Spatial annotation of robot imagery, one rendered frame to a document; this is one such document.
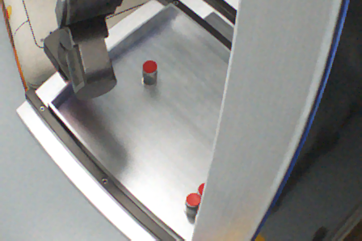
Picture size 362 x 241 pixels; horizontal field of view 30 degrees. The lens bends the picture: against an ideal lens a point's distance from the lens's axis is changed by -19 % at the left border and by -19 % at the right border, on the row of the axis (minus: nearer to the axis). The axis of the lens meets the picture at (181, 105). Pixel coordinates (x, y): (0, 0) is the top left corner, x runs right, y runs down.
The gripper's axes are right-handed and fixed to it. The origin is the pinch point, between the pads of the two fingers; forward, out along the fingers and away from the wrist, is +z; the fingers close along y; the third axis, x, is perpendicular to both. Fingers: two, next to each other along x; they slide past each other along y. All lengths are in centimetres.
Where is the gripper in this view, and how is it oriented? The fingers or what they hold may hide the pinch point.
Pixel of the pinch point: (72, 76)
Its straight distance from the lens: 115.5
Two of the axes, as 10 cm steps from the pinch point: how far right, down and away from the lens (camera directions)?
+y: 6.5, 7.4, -1.8
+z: -1.6, 3.7, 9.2
